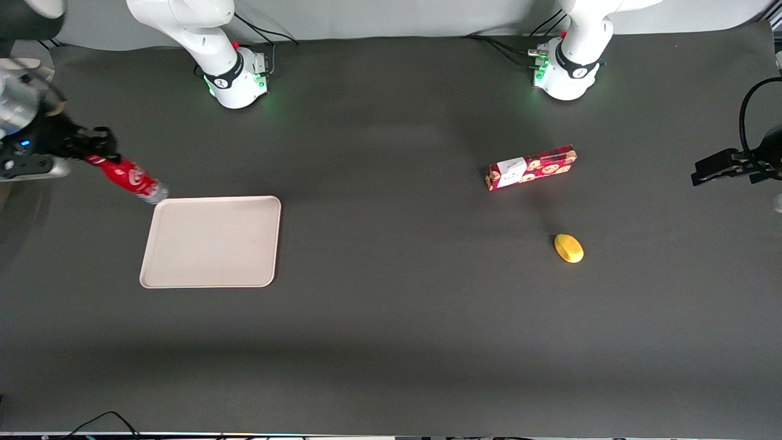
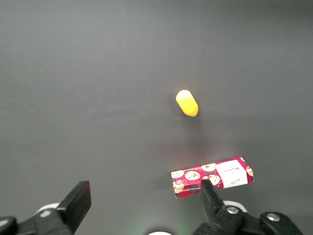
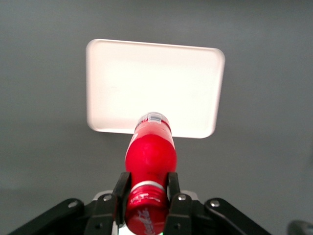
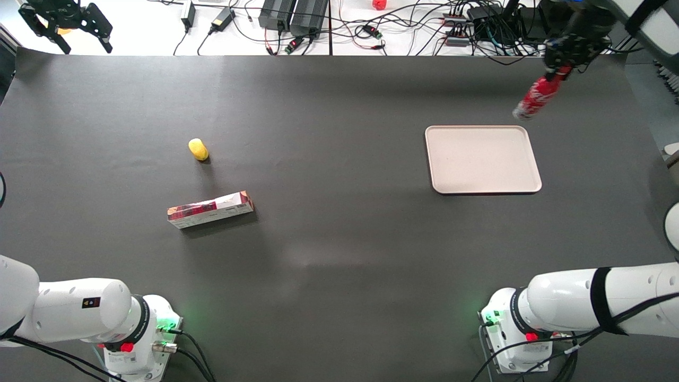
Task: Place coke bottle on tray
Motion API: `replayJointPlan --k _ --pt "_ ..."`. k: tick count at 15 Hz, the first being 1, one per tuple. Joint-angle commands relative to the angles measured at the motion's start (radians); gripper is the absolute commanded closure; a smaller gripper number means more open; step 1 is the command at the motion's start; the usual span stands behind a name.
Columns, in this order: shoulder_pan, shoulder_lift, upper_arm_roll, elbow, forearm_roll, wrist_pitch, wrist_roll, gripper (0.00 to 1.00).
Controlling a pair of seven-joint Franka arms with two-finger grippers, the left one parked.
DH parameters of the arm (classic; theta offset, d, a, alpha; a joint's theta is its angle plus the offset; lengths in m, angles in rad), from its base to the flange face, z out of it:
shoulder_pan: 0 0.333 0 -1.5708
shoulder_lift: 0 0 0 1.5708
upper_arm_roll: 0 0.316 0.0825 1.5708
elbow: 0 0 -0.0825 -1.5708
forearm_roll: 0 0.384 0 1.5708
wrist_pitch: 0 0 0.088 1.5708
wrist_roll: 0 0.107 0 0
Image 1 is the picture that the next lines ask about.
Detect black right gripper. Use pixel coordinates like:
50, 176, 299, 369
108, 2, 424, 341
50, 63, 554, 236
12, 109, 120, 169

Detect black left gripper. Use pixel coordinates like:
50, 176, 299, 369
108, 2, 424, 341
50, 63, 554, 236
690, 125, 782, 186

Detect red coke bottle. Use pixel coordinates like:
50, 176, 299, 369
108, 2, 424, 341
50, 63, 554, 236
84, 154, 170, 205

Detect beige plastic tray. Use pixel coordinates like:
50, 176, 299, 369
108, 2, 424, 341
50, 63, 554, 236
139, 195, 282, 289

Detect yellow lemon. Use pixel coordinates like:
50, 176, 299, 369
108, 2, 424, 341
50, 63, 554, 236
554, 233, 585, 264

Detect red cookie box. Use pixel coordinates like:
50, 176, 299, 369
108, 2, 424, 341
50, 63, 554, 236
485, 144, 579, 192

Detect black left gripper cable loop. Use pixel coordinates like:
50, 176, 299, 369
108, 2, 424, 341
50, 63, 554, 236
739, 77, 782, 155

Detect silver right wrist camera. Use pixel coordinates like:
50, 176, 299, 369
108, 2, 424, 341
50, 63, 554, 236
0, 154, 71, 183

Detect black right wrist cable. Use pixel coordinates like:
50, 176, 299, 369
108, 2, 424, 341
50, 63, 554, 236
18, 61, 68, 117

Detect black right arm base cable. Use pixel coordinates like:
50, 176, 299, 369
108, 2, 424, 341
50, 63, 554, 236
194, 15, 300, 79

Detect black arm base cable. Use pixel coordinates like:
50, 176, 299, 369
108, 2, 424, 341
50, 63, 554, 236
461, 9, 570, 69
194, 15, 300, 79

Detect black left arm base cable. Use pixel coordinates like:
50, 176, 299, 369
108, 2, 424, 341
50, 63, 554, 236
461, 9, 570, 69

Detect black table edge cable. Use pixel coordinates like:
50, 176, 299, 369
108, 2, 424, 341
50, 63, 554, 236
60, 411, 142, 440

